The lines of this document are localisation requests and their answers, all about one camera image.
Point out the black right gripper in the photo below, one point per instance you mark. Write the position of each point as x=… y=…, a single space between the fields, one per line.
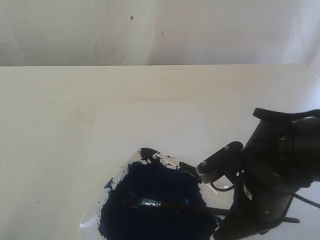
x=271 y=177

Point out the black paintbrush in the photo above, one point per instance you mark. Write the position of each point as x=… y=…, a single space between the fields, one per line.
x=135 y=201

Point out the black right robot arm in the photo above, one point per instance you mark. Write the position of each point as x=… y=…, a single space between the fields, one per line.
x=306 y=147

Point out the white paper sheet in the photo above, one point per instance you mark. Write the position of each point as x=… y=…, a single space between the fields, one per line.
x=173 y=128

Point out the white square paint dish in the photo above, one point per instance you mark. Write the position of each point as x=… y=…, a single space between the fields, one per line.
x=157 y=176

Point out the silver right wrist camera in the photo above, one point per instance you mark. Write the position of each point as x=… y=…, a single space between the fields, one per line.
x=224 y=162

